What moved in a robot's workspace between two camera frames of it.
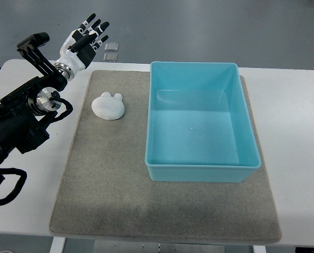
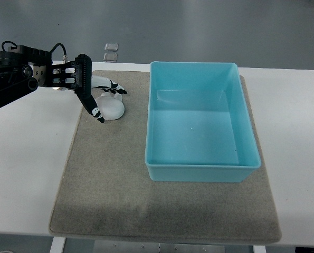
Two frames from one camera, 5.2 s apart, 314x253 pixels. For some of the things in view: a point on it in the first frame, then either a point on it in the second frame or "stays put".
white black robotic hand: x=79 y=47 to x=101 y=83
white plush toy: x=108 y=107 stays put
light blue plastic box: x=198 y=126 stays put
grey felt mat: x=103 y=194 stays put
